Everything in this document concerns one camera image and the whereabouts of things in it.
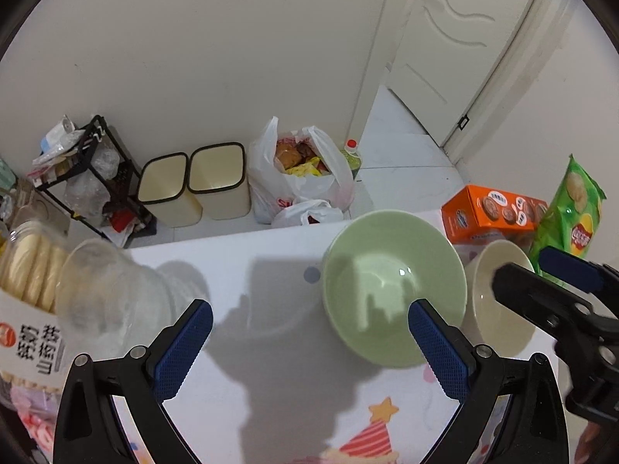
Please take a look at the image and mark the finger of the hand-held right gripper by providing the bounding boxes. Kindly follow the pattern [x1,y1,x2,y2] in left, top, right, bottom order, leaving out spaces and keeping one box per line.
[492,261,619,350]
[539,246,619,297]

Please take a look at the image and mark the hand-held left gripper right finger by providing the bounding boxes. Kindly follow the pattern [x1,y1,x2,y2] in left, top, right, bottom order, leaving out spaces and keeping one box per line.
[407,299,570,464]

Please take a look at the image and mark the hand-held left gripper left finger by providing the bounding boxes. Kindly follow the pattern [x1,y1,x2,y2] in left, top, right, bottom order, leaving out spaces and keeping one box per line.
[52,299,214,464]

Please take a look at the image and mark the cream ceramic bowl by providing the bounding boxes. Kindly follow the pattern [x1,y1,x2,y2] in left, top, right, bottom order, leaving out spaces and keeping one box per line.
[465,240,539,359]

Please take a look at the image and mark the green ceramic bowl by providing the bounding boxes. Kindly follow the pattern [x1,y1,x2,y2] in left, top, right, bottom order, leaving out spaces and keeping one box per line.
[322,210,468,369]

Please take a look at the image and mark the green chips bag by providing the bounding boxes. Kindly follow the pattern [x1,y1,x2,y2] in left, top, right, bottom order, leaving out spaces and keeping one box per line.
[529,154,607,260]

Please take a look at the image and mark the orange cookie box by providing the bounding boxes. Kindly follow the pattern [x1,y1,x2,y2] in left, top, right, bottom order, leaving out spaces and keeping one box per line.
[441,184,551,248]

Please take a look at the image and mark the clear plastic cup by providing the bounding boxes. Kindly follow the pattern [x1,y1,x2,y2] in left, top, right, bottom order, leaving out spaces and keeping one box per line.
[55,239,178,364]

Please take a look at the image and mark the cream trash bin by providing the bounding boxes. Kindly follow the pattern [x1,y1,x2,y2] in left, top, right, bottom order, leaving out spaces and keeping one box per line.
[136,152,203,227]
[187,142,251,220]

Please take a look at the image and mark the biscuit tray pack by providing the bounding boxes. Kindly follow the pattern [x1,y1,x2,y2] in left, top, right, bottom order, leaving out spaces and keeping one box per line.
[0,219,74,390]

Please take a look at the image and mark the pink candy bag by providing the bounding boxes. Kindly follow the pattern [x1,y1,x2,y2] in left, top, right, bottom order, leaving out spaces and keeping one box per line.
[7,386,66,452]

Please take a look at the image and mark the small white plastic bag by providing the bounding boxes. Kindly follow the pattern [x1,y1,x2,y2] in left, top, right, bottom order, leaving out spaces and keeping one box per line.
[271,198,344,228]

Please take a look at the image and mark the white plastic shopping bag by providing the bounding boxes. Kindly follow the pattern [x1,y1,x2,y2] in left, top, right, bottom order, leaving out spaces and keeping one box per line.
[248,116,356,226]

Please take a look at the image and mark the cooking oil bottle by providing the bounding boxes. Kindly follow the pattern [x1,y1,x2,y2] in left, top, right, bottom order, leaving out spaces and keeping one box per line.
[340,138,363,181]

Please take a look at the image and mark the white door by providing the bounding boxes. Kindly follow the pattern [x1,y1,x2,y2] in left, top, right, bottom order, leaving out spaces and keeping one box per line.
[386,0,549,147]

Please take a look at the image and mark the black wire rack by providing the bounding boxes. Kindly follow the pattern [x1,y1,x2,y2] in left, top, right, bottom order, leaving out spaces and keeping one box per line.
[32,114,159,243]

